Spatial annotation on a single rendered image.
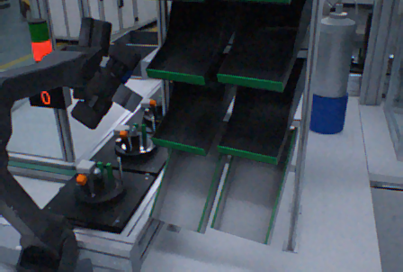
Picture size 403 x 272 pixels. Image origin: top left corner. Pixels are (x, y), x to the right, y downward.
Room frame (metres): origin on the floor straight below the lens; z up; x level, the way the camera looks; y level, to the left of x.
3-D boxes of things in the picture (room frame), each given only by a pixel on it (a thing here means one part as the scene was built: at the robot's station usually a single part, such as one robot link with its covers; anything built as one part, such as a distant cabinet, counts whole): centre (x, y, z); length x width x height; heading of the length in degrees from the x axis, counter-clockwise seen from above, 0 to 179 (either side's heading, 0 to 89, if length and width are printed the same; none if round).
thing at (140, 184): (0.95, 0.24, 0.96); 0.24 x 0.24 x 0.02; 72
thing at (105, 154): (1.19, 0.16, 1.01); 0.24 x 0.24 x 0.13; 72
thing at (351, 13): (5.83, -2.47, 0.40); 0.61 x 0.41 x 0.22; 64
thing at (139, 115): (1.43, 0.08, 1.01); 0.24 x 0.24 x 0.13; 72
